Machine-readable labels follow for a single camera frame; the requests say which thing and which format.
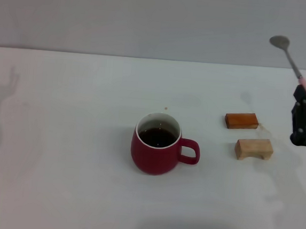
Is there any pink handled metal spoon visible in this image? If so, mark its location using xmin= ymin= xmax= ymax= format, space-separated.
xmin=263 ymin=34 xmax=306 ymax=113

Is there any red ceramic mug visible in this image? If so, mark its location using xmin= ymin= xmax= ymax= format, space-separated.
xmin=128 ymin=110 xmax=204 ymax=179

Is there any orange-brown wooden block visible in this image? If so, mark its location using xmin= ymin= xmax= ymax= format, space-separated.
xmin=224 ymin=110 xmax=260 ymax=132

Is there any light wooden arch block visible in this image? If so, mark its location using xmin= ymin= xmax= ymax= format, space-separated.
xmin=233 ymin=136 xmax=275 ymax=163

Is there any dark coffee liquid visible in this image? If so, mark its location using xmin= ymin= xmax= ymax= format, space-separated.
xmin=136 ymin=125 xmax=178 ymax=150

